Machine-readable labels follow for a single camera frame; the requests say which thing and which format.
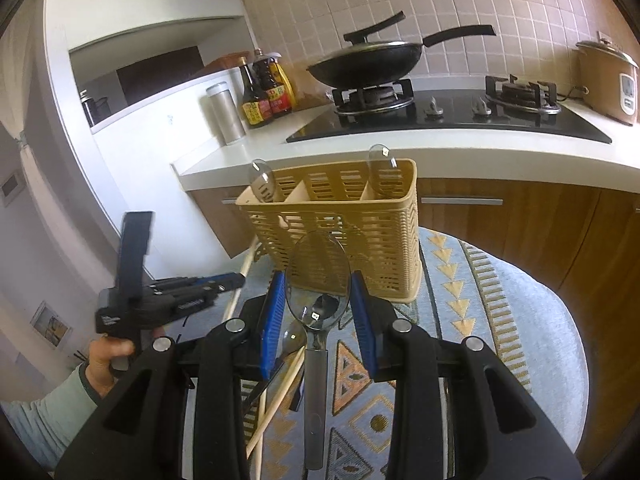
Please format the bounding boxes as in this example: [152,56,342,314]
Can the metal spoons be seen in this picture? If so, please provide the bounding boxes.
[285,230,352,470]

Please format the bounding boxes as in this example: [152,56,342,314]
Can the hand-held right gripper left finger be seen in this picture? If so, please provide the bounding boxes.
[55,270,288,480]

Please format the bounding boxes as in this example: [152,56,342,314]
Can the white kitchen countertop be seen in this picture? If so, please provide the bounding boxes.
[171,76,640,193]

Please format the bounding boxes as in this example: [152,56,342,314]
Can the person's left forearm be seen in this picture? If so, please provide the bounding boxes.
[0,364,103,472]

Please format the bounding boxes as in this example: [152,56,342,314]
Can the patterned blue tablecloth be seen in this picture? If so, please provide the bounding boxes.
[185,227,591,480]

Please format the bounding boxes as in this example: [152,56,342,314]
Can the wooden kitchen cabinet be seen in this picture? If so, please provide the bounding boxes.
[189,177,640,386]

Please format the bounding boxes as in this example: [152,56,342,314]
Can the wide dark sauce bottle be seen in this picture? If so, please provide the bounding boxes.
[252,49,294,118]

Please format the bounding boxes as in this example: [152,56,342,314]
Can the grey wall panel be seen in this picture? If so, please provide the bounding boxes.
[0,170,26,208]

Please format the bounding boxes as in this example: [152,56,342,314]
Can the black glass gas stove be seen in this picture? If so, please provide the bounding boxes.
[286,74,613,145]

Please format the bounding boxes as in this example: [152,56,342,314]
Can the steel thermos flask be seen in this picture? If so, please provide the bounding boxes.
[206,82,247,145]

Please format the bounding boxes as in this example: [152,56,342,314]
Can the framed picture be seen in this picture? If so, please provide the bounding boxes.
[30,301,70,348]

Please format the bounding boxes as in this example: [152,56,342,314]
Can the beige rice cooker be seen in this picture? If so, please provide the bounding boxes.
[575,40,640,127]

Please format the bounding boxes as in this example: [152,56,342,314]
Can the black-handled wok lid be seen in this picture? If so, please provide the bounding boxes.
[344,11,416,52]

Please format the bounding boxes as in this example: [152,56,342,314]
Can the black wok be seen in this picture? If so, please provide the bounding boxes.
[306,25,497,88]

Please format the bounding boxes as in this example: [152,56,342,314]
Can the slim dark soy sauce bottle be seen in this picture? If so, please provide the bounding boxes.
[239,57,273,128]

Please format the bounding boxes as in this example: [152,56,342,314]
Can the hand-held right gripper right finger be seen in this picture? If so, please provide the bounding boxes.
[350,270,583,480]

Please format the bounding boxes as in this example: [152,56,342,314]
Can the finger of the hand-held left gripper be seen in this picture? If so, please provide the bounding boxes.
[170,287,222,312]
[150,272,247,295]

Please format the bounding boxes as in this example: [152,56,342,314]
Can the yellow plastic utensil basket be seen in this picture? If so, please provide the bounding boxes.
[236,158,420,303]

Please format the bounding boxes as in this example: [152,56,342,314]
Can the person's left hand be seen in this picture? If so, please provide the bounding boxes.
[82,336,136,401]

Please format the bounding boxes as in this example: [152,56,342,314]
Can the wooden chopstick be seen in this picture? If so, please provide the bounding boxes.
[246,345,306,458]
[221,240,262,323]
[252,360,306,480]

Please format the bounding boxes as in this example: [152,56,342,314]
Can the dark pot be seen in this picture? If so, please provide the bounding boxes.
[81,91,111,127]

